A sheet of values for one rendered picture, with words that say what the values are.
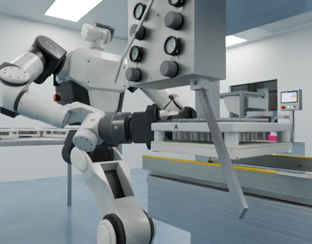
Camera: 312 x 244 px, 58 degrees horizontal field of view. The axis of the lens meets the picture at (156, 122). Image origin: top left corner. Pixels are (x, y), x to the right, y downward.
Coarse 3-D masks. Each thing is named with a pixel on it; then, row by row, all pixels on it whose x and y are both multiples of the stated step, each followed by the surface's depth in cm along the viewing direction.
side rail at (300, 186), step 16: (144, 160) 70; (160, 160) 65; (192, 176) 58; (208, 176) 55; (224, 176) 52; (240, 176) 49; (256, 176) 47; (272, 176) 45; (288, 176) 43; (304, 176) 42; (272, 192) 45; (288, 192) 43; (304, 192) 41
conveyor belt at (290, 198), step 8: (264, 168) 74; (168, 176) 66; (176, 176) 64; (208, 184) 57; (216, 184) 55; (224, 184) 54; (248, 192) 50; (256, 192) 49; (264, 192) 48; (288, 200) 45; (296, 200) 44; (304, 200) 43
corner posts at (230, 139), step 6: (156, 132) 70; (162, 132) 70; (228, 132) 54; (282, 132) 68; (288, 132) 68; (156, 138) 70; (162, 138) 70; (228, 138) 54; (234, 138) 54; (282, 138) 68; (288, 138) 68; (228, 144) 54; (234, 144) 54
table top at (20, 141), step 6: (18, 138) 210; (24, 138) 210; (30, 138) 210; (36, 138) 210; (42, 138) 210; (48, 138) 210; (54, 138) 210; (60, 138) 210; (0, 144) 174; (6, 144) 176; (12, 144) 178; (18, 144) 180; (24, 144) 182; (30, 144) 183; (36, 144) 185; (42, 144) 187; (48, 144) 189; (54, 144) 191; (60, 144) 193
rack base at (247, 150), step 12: (156, 144) 70; (168, 144) 66; (180, 144) 63; (192, 144) 61; (204, 144) 59; (240, 144) 59; (252, 144) 59; (264, 144) 60; (276, 144) 64; (288, 144) 68; (216, 156) 56; (240, 156) 54; (252, 156) 57
